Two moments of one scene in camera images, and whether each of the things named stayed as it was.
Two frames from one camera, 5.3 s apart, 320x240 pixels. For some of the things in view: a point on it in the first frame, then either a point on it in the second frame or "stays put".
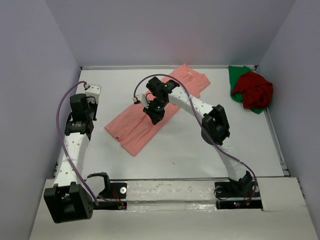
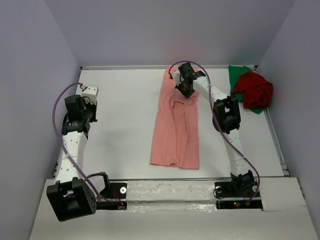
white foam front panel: [184, 209] stays put
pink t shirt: [130, 129] to [176, 136]
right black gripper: [154, 115] to [187, 94]
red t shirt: [257, 92] stays put
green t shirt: [235, 72] stays put
